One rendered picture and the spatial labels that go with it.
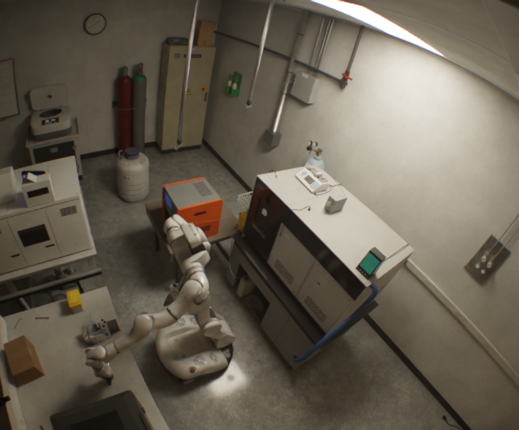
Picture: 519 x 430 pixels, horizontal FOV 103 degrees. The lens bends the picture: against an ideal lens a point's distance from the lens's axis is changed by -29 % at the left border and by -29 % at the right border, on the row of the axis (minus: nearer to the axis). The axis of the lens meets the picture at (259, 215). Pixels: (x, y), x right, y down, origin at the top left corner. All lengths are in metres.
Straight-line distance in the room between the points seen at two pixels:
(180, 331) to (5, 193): 1.76
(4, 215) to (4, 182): 0.24
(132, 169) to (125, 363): 2.60
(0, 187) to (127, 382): 1.52
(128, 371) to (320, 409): 1.82
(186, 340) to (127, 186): 2.27
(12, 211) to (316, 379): 2.92
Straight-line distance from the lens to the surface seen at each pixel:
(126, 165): 3.85
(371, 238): 2.14
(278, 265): 2.35
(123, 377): 1.84
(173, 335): 2.56
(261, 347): 2.95
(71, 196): 2.05
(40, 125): 4.39
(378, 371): 3.37
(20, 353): 1.93
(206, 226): 2.59
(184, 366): 2.40
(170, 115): 4.96
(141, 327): 1.34
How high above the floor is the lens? 2.64
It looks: 39 degrees down
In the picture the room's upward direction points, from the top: 16 degrees clockwise
